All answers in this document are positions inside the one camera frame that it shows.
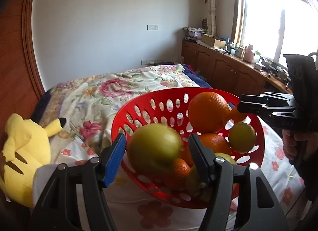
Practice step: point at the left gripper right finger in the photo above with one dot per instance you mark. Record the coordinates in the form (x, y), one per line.
(258, 207)

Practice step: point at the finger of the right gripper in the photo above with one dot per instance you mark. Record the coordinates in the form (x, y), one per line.
(263, 110)
(270, 99)

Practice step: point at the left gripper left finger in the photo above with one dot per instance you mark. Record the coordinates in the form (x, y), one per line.
(75, 192)

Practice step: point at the small mandarin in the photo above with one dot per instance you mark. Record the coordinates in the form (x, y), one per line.
(176, 177)
(236, 116)

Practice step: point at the large yellow-green pear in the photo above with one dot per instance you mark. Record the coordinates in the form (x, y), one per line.
(195, 187)

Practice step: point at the large front orange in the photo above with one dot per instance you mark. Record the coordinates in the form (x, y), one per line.
(214, 141)

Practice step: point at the large orange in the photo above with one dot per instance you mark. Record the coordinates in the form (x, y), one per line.
(208, 112)
(214, 141)

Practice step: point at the small yellow-green apple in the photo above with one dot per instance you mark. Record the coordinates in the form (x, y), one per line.
(242, 137)

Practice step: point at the small mandarin front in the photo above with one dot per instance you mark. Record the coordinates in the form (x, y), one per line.
(176, 177)

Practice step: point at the red perforated plastic basket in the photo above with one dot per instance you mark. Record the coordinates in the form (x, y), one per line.
(170, 107)

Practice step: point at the person's right hand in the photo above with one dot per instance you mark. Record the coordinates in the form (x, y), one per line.
(308, 162)

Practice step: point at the pink bottle on cabinet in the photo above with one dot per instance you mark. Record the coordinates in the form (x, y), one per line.
(248, 54)

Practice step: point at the wooden window cabinet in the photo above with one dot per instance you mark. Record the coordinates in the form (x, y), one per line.
(229, 73)

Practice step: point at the cardboard box on cabinet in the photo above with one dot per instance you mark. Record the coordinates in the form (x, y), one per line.
(213, 41)

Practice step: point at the yellow plush toy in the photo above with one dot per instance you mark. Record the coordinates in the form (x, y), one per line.
(26, 149)

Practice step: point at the white strawberry flower cloth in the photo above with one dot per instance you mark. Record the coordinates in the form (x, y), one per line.
(134, 209)

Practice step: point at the floral bed quilt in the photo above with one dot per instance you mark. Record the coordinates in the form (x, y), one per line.
(90, 104)

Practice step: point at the patterned window curtain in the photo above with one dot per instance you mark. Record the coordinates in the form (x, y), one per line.
(211, 2)

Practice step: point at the wooden headboard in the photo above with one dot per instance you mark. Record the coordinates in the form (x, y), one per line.
(21, 86)

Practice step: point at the window frame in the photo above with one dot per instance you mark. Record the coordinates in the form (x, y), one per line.
(275, 28)

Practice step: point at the wall power socket strip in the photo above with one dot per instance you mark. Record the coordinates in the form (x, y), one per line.
(154, 62)

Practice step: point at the white wall switch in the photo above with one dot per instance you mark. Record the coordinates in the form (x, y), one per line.
(152, 27)

